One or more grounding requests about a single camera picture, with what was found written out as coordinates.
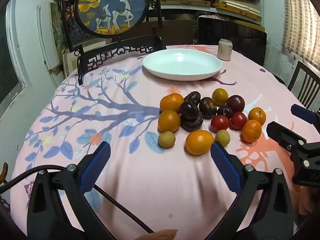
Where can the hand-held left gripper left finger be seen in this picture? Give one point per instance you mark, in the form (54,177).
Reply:
(96,165)

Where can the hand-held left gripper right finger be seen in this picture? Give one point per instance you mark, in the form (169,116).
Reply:
(225,166)

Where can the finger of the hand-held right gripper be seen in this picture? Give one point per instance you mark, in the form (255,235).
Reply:
(282,133)
(301,111)

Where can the tan longan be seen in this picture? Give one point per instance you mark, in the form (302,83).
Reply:
(166,140)
(223,137)

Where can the small tangerine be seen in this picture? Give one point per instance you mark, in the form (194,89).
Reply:
(251,130)
(257,116)

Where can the large smooth orange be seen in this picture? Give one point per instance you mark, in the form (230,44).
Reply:
(199,142)

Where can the red cherry tomato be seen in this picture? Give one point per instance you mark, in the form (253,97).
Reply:
(238,120)
(220,123)

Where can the dark brown water chestnut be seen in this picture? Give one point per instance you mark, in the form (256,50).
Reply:
(192,125)
(208,107)
(188,110)
(192,98)

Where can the dark cherry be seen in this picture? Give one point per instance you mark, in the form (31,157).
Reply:
(225,111)

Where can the dark purple plum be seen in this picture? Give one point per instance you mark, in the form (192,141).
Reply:
(235,103)

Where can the yellow-orange round fruit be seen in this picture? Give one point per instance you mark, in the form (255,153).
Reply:
(220,96)

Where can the smooth round orange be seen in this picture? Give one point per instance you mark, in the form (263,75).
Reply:
(169,121)

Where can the large textured tangerine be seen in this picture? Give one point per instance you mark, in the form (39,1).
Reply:
(171,102)

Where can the white oval plate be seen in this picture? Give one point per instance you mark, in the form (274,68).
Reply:
(182,63)

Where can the person's right hand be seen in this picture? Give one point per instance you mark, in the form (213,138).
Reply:
(308,200)

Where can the person's left hand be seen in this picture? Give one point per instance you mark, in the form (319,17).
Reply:
(160,235)

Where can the dark slatted wooden chair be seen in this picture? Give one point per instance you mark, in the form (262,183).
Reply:
(306,85)

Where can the pink tree-print tablecloth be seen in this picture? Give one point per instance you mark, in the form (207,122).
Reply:
(150,180)

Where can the brown wooden hook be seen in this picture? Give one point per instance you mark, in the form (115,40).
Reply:
(3,173)

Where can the pale drink can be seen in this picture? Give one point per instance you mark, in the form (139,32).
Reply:
(225,50)

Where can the black panel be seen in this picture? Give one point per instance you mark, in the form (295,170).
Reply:
(232,37)

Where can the black carved wooden chair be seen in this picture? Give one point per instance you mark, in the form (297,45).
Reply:
(105,55)

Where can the window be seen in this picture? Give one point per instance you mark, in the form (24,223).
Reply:
(10,67)

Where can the blue patterned framed picture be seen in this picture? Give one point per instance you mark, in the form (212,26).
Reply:
(80,33)

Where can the round deer embroidery screen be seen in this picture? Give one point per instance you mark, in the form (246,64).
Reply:
(112,5)

